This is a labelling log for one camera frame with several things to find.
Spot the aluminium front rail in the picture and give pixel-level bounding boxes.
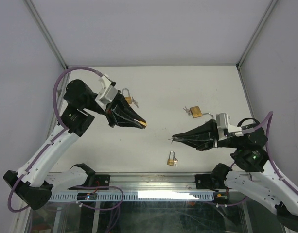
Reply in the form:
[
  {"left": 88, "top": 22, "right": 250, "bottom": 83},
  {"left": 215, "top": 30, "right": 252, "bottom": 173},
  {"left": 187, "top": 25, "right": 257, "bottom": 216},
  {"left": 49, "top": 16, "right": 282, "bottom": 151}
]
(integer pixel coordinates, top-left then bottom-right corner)
[{"left": 46, "top": 171, "right": 251, "bottom": 192}]

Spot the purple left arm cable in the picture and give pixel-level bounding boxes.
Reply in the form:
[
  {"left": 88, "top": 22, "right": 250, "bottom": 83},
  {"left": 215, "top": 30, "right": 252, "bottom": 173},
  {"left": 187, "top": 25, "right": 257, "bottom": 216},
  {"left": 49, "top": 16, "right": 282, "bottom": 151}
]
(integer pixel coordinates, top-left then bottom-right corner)
[{"left": 7, "top": 66, "right": 125, "bottom": 214}]

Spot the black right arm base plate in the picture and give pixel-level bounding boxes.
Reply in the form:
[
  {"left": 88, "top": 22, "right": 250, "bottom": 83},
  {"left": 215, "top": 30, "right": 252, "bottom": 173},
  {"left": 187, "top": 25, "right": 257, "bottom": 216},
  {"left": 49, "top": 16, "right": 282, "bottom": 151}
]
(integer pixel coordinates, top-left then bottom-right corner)
[{"left": 194, "top": 174, "right": 226, "bottom": 192}]

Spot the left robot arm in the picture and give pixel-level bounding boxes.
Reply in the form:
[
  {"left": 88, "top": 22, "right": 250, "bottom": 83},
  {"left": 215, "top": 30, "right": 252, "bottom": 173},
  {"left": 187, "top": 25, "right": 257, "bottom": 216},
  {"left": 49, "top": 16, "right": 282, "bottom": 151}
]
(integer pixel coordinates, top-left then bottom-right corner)
[{"left": 3, "top": 75, "right": 147, "bottom": 213}]

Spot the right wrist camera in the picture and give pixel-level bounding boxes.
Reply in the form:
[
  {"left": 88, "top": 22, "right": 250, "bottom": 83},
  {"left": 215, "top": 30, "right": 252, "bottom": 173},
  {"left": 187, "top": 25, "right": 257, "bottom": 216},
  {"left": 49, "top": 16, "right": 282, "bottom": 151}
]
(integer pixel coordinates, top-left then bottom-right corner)
[{"left": 216, "top": 113, "right": 243, "bottom": 141}]

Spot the aluminium frame post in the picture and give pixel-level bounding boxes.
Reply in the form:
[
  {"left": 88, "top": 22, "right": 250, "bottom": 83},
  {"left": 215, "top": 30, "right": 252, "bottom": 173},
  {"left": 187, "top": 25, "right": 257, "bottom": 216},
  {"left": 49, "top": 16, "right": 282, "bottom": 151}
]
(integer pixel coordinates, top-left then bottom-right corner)
[
  {"left": 23, "top": 0, "right": 68, "bottom": 69},
  {"left": 236, "top": 0, "right": 279, "bottom": 70}
]

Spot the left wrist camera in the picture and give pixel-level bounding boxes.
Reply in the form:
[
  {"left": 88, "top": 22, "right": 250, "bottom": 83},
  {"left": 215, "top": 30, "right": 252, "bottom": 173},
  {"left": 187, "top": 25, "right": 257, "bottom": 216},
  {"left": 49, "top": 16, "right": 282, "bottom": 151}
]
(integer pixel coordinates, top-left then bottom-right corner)
[{"left": 95, "top": 74, "right": 118, "bottom": 111}]

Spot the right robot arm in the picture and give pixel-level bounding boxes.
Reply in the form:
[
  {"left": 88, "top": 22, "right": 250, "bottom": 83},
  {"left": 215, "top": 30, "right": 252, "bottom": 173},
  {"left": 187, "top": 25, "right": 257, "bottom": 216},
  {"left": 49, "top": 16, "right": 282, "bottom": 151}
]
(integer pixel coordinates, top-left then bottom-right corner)
[{"left": 172, "top": 113, "right": 298, "bottom": 232}]

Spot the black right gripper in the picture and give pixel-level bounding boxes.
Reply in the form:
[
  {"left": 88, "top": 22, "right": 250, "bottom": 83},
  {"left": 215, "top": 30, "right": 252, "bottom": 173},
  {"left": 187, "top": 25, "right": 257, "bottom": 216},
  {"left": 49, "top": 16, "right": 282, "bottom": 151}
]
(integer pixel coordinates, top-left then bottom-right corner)
[{"left": 171, "top": 118, "right": 241, "bottom": 151}]

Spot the grey slotted cable duct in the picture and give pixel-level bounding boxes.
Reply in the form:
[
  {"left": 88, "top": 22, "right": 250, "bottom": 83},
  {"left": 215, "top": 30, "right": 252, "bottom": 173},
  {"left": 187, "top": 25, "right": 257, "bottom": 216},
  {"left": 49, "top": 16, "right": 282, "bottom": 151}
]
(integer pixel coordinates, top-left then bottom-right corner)
[{"left": 49, "top": 191, "right": 214, "bottom": 202}]

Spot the left aluminium frame post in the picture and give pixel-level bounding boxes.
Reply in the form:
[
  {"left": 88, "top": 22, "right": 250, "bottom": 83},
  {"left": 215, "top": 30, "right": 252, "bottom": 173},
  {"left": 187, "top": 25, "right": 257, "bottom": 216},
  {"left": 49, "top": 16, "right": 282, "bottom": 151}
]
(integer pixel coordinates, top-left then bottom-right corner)
[{"left": 23, "top": 0, "right": 68, "bottom": 69}]

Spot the brass padlock with keys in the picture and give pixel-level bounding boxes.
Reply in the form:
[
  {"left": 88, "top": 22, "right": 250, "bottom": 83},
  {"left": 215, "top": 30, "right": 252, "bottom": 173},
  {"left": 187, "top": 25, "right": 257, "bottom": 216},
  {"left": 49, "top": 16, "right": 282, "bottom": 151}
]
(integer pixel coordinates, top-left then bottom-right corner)
[{"left": 167, "top": 151, "right": 175, "bottom": 166}]

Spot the small brass padlock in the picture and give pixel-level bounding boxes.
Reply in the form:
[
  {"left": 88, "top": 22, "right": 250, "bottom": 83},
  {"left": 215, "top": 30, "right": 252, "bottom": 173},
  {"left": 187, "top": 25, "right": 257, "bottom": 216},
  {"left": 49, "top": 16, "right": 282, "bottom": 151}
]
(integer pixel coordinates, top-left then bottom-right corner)
[{"left": 139, "top": 121, "right": 147, "bottom": 128}]

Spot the right aluminium frame post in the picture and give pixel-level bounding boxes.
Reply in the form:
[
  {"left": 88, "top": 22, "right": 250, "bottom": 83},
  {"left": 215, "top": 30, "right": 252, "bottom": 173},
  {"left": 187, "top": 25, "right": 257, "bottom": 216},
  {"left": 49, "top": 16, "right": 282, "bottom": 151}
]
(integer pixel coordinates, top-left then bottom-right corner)
[{"left": 236, "top": 0, "right": 279, "bottom": 70}]

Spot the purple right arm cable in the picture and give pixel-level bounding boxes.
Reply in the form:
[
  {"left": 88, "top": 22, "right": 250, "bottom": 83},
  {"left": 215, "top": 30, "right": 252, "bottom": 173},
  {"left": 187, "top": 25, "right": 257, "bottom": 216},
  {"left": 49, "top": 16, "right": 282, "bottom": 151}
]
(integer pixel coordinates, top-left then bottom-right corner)
[{"left": 209, "top": 111, "right": 298, "bottom": 208}]

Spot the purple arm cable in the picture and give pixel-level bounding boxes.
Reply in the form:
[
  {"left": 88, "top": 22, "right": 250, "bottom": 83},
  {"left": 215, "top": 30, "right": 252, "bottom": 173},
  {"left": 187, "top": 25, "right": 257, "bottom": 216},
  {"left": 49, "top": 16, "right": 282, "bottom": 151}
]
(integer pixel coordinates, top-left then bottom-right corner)
[
  {"left": 209, "top": 111, "right": 298, "bottom": 208},
  {"left": 7, "top": 66, "right": 125, "bottom": 214}
]

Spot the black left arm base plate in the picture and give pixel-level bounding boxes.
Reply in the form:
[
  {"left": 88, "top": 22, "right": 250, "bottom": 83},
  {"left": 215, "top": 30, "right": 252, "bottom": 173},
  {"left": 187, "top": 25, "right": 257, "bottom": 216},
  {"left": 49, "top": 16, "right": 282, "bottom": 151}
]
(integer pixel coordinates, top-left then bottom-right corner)
[{"left": 69, "top": 174, "right": 111, "bottom": 190}]

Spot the large brass padlock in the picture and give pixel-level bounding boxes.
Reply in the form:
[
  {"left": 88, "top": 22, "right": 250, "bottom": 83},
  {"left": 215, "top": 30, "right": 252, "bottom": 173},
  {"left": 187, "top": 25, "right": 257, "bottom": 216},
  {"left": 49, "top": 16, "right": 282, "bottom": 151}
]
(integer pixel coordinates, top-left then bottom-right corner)
[{"left": 189, "top": 106, "right": 214, "bottom": 119}]

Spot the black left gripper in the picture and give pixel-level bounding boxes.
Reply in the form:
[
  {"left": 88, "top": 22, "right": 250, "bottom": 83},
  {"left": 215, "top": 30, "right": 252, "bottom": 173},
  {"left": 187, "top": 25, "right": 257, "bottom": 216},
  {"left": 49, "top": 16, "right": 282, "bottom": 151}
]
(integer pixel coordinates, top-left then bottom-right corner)
[{"left": 83, "top": 89, "right": 145, "bottom": 127}]

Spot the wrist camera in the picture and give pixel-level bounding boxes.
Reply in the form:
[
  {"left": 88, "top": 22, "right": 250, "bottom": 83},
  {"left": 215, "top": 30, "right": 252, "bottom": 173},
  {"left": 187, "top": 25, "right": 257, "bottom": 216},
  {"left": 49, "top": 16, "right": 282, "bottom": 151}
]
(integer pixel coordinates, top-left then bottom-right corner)
[
  {"left": 95, "top": 74, "right": 118, "bottom": 111},
  {"left": 216, "top": 113, "right": 243, "bottom": 141}
]

